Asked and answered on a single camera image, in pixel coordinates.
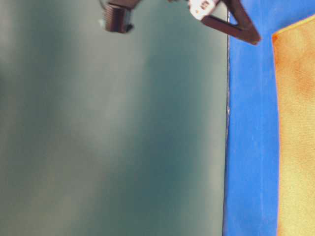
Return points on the orange towel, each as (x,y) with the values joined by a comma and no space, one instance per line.
(294,58)

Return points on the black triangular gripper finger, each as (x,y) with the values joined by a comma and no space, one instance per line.
(244,29)

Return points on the black gripper body white carriage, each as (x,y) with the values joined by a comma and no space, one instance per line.
(199,9)

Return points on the blue table cloth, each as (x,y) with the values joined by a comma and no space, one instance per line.
(252,153)

